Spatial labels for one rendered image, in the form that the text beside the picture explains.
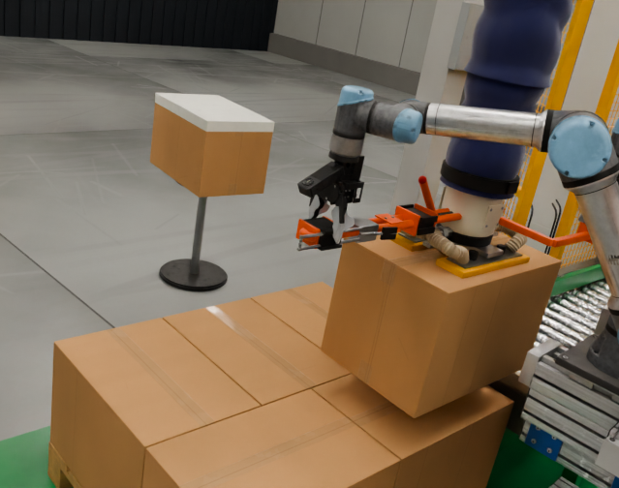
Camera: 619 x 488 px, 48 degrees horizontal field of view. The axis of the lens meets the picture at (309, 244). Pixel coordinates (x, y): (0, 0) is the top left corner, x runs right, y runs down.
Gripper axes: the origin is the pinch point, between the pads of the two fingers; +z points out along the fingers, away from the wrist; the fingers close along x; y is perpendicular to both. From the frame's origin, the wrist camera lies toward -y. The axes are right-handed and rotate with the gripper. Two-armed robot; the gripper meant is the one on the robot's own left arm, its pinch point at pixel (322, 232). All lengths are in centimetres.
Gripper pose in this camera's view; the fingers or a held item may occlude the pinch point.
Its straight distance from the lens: 167.0
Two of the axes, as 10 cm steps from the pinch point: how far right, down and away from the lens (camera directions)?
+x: -6.4, -3.9, 6.6
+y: 7.5, -1.2, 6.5
